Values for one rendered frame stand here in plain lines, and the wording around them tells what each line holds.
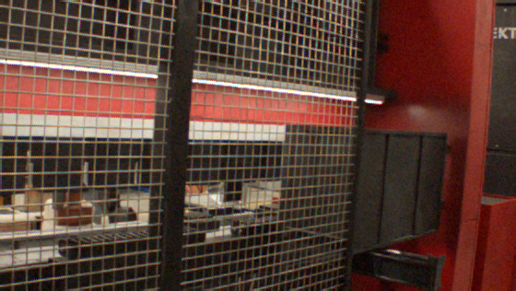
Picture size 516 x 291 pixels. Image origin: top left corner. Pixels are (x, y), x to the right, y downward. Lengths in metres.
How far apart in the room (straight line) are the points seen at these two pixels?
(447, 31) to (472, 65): 0.20
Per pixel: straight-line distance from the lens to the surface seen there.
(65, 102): 1.86
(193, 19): 1.17
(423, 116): 2.89
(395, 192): 2.41
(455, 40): 2.85
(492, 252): 3.33
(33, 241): 1.88
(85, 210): 2.90
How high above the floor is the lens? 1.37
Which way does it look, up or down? 3 degrees down
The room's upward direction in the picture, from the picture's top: 4 degrees clockwise
